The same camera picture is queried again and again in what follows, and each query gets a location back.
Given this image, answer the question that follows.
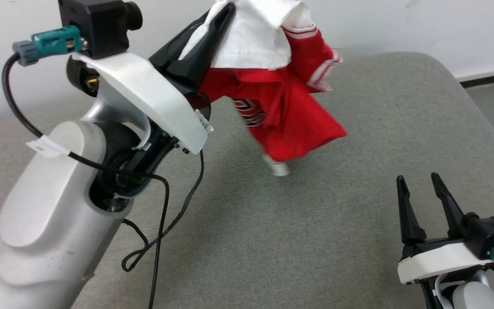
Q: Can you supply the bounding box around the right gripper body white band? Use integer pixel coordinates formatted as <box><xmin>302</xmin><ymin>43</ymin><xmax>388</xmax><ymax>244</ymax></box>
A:
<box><xmin>397</xmin><ymin>236</ymin><xmax>494</xmax><ymax>309</ymax></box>

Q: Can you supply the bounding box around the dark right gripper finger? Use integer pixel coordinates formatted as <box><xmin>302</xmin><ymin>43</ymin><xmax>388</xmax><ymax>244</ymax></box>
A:
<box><xmin>396</xmin><ymin>175</ymin><xmax>427</xmax><ymax>245</ymax></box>
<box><xmin>431</xmin><ymin>173</ymin><xmax>466</xmax><ymax>239</ymax></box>

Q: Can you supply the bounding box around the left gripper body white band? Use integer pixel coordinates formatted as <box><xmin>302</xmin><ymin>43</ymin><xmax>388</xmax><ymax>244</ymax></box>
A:
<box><xmin>66</xmin><ymin>51</ymin><xmax>214</xmax><ymax>173</ymax></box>

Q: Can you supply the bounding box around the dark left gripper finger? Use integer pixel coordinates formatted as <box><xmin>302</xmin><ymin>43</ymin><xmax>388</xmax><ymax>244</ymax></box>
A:
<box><xmin>168</xmin><ymin>2</ymin><xmax>237</xmax><ymax>91</ymax></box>
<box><xmin>149</xmin><ymin>11</ymin><xmax>213</xmax><ymax>72</ymax></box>

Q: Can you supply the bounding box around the red and white jersey garment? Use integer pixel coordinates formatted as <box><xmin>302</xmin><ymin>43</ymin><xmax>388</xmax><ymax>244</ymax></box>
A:
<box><xmin>178</xmin><ymin>0</ymin><xmax>348</xmax><ymax>177</ymax></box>

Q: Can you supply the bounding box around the thin black left gripper cable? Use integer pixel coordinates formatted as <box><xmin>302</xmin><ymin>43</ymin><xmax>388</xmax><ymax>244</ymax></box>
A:
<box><xmin>121</xmin><ymin>148</ymin><xmax>205</xmax><ymax>273</ymax></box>

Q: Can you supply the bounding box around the left camera cable teal plug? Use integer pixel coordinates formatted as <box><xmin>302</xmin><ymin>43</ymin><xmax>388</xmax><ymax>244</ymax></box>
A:
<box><xmin>2</xmin><ymin>26</ymin><xmax>170</xmax><ymax>309</ymax></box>

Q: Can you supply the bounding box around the grey wall baseboard strip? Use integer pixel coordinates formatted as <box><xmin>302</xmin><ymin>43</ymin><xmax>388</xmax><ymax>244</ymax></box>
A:
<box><xmin>459</xmin><ymin>69</ymin><xmax>494</xmax><ymax>89</ymax></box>

